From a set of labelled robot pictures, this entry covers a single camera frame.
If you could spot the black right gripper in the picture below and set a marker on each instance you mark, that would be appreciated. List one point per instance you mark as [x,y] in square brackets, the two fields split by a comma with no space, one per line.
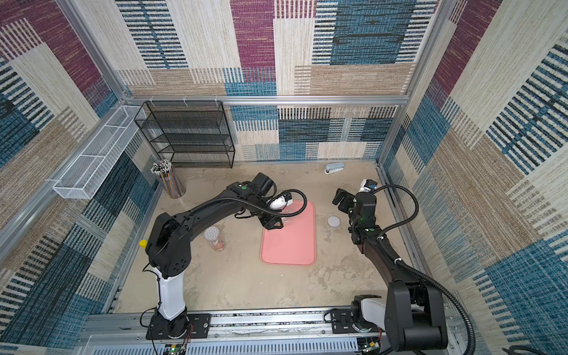
[348,200]

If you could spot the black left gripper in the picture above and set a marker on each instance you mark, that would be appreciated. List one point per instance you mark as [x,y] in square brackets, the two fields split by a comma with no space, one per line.
[273,223]

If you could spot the white jar lid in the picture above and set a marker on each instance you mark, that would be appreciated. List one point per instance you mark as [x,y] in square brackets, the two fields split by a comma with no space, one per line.
[334,221]

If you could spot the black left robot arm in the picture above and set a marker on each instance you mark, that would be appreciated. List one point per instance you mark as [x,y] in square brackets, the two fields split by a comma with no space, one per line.
[169,245]

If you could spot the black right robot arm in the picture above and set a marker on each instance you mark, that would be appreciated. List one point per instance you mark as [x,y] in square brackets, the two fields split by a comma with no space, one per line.
[413,313]

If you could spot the candy jar patterned lid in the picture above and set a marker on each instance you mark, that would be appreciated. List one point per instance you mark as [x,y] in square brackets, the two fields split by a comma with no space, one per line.
[212,235]

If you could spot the pink plastic tray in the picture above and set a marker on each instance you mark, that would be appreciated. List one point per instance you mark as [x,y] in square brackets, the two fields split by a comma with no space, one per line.
[294,244]

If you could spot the grey stapler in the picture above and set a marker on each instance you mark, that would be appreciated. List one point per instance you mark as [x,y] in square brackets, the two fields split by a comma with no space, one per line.
[334,168]

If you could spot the cup of coloured pencils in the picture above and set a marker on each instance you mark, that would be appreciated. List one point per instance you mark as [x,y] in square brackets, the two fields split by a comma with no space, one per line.
[166,174]

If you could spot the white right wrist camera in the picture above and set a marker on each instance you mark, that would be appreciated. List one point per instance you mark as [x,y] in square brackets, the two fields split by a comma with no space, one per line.
[368,185]

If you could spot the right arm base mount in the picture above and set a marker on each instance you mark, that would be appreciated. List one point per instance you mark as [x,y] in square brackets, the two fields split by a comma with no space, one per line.
[343,321]

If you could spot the black wire shelf rack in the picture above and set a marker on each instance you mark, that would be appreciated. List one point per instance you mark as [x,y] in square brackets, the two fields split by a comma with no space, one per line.
[188,133]

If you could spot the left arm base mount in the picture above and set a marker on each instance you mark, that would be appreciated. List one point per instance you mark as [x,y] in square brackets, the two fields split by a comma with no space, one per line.
[184,326]

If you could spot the white wire mesh basket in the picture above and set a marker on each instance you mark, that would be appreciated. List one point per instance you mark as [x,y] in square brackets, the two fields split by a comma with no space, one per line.
[84,177]

